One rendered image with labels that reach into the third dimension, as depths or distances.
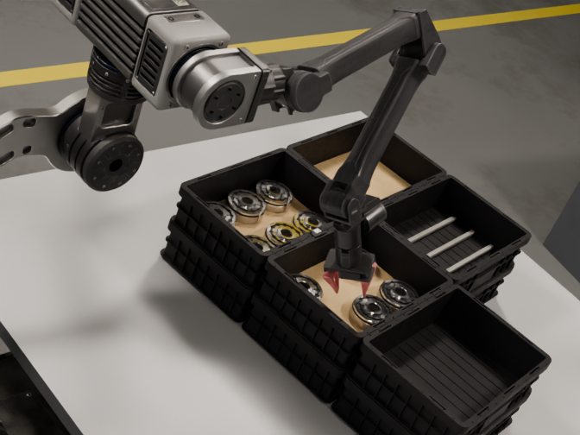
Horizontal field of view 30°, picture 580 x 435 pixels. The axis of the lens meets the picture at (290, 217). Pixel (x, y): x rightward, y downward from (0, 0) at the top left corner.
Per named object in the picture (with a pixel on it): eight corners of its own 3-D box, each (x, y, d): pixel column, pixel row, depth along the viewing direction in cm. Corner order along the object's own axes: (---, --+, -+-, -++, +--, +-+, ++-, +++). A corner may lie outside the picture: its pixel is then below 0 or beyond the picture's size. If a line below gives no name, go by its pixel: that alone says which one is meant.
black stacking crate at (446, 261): (437, 316, 272) (455, 282, 266) (351, 246, 284) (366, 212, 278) (514, 267, 301) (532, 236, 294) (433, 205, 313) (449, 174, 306)
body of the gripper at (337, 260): (330, 254, 241) (329, 228, 236) (375, 260, 238) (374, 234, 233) (323, 273, 236) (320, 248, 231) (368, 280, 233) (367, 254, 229)
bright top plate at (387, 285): (400, 313, 261) (401, 312, 260) (372, 286, 265) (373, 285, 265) (426, 302, 267) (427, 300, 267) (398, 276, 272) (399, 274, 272)
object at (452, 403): (443, 466, 231) (463, 431, 225) (342, 377, 243) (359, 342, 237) (532, 394, 260) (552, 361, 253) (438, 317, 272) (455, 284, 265)
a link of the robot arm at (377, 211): (317, 194, 229) (346, 204, 223) (353, 169, 235) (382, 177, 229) (329, 242, 234) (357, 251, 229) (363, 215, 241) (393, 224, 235)
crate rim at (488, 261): (452, 288, 267) (456, 281, 265) (363, 217, 279) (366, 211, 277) (530, 242, 295) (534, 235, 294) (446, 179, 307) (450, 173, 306)
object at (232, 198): (243, 219, 271) (243, 217, 270) (219, 195, 276) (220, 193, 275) (273, 211, 277) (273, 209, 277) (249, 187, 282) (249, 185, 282)
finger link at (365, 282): (347, 282, 245) (344, 251, 239) (378, 286, 243) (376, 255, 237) (339, 303, 240) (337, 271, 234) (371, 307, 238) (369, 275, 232)
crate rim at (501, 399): (460, 438, 226) (465, 430, 224) (356, 347, 238) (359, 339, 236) (550, 366, 254) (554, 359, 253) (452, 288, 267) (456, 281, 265)
